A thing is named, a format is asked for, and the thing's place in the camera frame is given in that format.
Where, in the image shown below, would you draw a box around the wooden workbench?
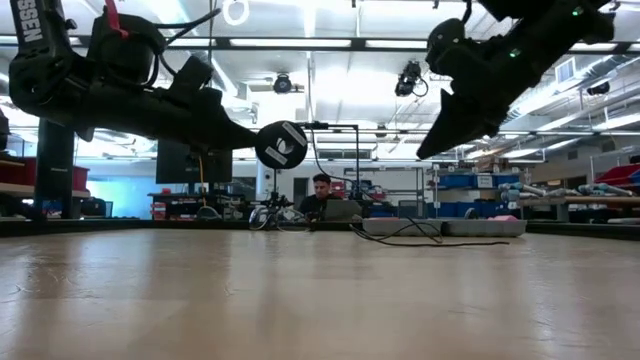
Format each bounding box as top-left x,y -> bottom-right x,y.
519,194 -> 640,221

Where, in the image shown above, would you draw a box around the black monitor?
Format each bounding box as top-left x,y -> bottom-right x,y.
155,139 -> 234,185

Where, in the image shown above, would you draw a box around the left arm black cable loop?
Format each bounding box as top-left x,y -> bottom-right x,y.
144,7 -> 222,89

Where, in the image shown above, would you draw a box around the white square pillar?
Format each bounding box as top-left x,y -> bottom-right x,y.
255,162 -> 296,202

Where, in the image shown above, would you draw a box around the grey tubular equipment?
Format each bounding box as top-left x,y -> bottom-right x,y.
497,180 -> 636,200

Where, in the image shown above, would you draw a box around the thin black wire cord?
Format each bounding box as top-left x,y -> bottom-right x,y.
307,124 -> 511,248

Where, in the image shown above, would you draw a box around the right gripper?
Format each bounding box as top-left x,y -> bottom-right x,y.
416,17 -> 540,161

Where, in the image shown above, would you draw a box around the black labelled wire spool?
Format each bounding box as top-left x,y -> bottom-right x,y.
254,120 -> 309,170

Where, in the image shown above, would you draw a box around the red cable tie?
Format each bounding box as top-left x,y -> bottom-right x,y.
103,0 -> 130,40

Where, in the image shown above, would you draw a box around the grey plastic tool case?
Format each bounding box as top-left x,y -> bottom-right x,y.
362,214 -> 529,238

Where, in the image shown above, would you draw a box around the person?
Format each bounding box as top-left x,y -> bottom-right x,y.
298,173 -> 344,221

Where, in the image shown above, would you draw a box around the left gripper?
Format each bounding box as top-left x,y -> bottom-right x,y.
149,88 -> 259,151

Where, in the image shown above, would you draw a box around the black safety glasses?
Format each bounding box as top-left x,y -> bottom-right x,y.
248,205 -> 312,234

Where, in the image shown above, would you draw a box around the grey laptop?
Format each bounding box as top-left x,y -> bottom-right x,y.
323,198 -> 363,222

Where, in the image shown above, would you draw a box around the black ceiling-mounted camera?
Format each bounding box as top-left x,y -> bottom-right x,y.
393,59 -> 430,98
272,72 -> 294,95

